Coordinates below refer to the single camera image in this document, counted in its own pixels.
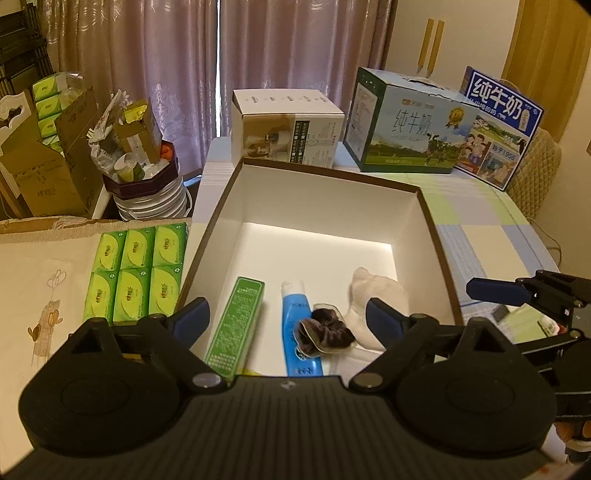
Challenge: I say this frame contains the white sock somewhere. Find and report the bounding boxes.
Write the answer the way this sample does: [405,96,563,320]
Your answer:
[344,267,410,351]

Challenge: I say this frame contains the green white medicine box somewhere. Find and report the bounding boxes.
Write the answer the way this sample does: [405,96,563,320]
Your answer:
[205,277,264,382]

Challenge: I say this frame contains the dark velvet scrunchie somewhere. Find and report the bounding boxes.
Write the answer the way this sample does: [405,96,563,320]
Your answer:
[294,304,356,358]

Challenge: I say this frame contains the blue white cream tube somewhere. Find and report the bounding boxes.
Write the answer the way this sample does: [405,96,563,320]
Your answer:
[281,281,324,377]

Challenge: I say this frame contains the long white ointment box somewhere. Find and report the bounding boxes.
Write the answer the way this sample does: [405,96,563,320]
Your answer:
[492,305,560,344]

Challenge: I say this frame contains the person's right hand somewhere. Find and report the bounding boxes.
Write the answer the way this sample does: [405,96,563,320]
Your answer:
[555,420,591,443]

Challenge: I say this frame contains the green tissue pack bundle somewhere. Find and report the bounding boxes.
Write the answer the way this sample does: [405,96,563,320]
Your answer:
[83,223,188,324]

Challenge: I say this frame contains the quilted beige chair back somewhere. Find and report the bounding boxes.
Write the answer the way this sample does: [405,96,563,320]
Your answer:
[506,129,562,218]

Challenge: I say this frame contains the dark red trash bin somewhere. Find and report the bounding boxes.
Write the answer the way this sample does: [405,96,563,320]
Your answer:
[88,89,195,222]

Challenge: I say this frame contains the brown cardboard box white inside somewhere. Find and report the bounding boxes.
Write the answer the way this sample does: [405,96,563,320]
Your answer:
[179,160,463,376]

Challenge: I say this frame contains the cream cartoon blanket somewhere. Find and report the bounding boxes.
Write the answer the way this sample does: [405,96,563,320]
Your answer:
[1,216,167,473]

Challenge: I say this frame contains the blue cartoon milk carton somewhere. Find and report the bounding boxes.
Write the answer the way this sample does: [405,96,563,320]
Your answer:
[456,66,544,191]

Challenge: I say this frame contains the brown cardboard carton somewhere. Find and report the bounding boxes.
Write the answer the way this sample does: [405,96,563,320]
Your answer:
[1,88,103,218]

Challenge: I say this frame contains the green cow milk carton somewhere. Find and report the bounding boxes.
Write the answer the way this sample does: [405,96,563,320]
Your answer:
[344,67,480,174]

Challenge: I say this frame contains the white product box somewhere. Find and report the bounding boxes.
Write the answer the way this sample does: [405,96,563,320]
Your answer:
[230,89,345,168]

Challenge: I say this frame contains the stacked green tissue packs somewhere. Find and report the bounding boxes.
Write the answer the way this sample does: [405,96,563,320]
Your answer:
[32,72,85,154]

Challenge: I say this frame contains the mauve curtain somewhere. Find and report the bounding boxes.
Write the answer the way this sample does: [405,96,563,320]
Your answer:
[39,1,396,176]

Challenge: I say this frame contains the thin wall cable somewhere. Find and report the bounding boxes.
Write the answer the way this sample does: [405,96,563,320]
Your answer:
[530,218,565,271]

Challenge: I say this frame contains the wooden wardrobe handles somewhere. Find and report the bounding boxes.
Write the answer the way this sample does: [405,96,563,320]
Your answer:
[417,18,446,78]

